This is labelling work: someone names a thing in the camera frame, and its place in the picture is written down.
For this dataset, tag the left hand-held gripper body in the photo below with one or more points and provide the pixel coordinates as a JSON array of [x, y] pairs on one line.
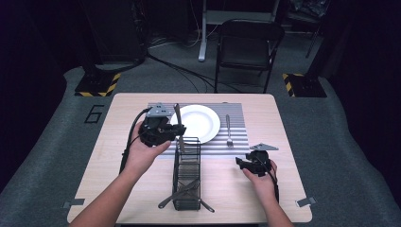
[[156, 129]]

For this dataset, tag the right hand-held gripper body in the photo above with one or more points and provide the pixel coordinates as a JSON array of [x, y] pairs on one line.
[[259, 162]]

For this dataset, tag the metal knife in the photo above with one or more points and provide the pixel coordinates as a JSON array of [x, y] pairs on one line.
[[178, 115]]

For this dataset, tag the metal fork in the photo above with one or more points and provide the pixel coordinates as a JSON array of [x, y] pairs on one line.
[[229, 132]]

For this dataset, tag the person's right hand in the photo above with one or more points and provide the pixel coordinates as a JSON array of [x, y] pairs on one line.
[[263, 186]]

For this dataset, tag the person's left hand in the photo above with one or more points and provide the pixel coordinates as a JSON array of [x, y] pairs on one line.
[[142, 157]]

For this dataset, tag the white plate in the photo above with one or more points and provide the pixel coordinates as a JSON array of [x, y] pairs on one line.
[[198, 123]]

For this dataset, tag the grey striped placemat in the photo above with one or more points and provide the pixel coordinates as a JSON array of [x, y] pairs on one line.
[[238, 126]]

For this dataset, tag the dark metal cutlery piece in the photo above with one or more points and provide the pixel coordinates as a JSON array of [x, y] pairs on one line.
[[201, 205], [176, 197]]

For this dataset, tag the grey tape strip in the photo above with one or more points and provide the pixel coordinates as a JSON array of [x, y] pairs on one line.
[[74, 202], [305, 201]]

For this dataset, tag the black stand base striped tape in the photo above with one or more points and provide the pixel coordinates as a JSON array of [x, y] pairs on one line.
[[96, 85], [304, 85]]

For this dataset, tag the black folding chair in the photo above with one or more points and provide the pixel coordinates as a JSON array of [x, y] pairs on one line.
[[249, 47]]

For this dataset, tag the black cabinet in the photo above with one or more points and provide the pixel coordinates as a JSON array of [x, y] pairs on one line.
[[113, 28]]

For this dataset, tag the white desk frame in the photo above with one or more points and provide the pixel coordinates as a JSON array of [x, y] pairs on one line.
[[203, 31]]

